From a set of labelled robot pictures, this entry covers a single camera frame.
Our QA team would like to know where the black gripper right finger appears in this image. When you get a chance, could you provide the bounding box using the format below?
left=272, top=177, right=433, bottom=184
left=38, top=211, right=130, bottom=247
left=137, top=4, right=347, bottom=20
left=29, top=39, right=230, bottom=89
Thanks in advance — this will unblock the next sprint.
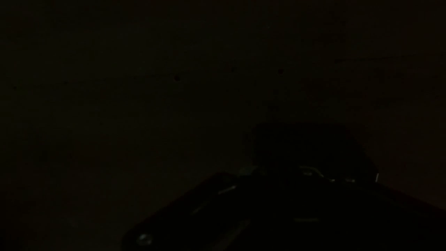
left=319, top=179, right=446, bottom=251

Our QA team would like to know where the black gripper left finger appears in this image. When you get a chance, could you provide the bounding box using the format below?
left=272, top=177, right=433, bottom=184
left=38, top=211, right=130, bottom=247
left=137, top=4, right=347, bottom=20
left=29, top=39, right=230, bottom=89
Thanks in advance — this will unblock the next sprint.
left=121, top=172, right=262, bottom=251

